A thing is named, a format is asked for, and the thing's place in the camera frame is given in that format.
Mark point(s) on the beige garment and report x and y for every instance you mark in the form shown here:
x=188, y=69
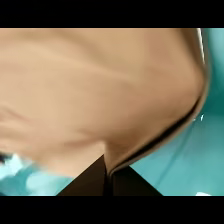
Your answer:
x=93, y=93

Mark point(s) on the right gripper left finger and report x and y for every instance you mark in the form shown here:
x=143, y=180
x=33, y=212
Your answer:
x=90, y=183

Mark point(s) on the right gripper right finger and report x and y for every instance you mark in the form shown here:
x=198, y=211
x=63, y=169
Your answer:
x=133, y=185

